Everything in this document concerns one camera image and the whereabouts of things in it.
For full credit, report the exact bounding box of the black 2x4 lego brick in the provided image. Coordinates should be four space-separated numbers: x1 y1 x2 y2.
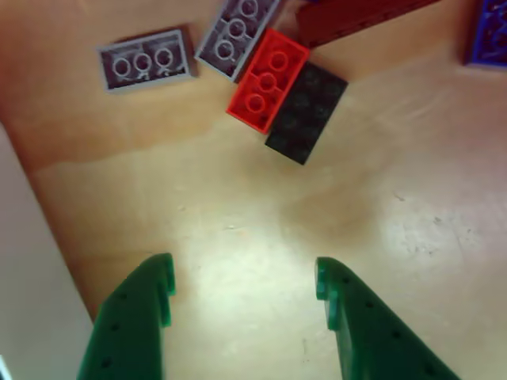
264 61 349 166

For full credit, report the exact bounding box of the grey 2x4 lego brick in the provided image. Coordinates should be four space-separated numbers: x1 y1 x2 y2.
193 0 282 84
96 26 199 95

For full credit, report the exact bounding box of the red 2x4 lego brick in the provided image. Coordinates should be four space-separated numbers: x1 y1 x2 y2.
225 27 310 135

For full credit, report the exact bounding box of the white plastic bin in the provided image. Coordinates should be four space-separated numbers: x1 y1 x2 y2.
0 124 98 380

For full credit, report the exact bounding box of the brown long lego brick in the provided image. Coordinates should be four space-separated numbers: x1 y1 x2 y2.
295 0 443 49

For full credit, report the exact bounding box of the blue 2x4 lego brick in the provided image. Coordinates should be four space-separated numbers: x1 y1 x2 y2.
461 0 507 71

